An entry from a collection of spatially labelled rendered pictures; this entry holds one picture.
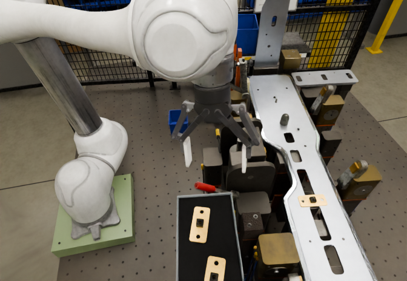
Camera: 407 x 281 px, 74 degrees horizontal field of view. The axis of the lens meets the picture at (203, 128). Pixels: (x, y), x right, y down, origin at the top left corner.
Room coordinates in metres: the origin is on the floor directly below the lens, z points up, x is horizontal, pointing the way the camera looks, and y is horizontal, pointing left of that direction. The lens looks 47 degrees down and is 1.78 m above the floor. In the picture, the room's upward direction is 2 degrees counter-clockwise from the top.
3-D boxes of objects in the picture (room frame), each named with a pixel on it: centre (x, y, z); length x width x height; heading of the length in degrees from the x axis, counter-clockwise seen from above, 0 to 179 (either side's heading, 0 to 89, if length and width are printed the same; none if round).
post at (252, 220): (0.30, -0.12, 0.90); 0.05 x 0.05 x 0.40; 2
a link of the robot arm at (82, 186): (0.53, 0.45, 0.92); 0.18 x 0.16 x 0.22; 169
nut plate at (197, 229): (0.27, 0.02, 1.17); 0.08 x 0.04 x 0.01; 171
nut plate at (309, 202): (0.40, -0.33, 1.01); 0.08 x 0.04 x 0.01; 92
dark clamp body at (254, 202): (0.36, -0.12, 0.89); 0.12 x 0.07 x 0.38; 92
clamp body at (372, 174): (0.47, -0.52, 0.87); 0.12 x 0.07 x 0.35; 92
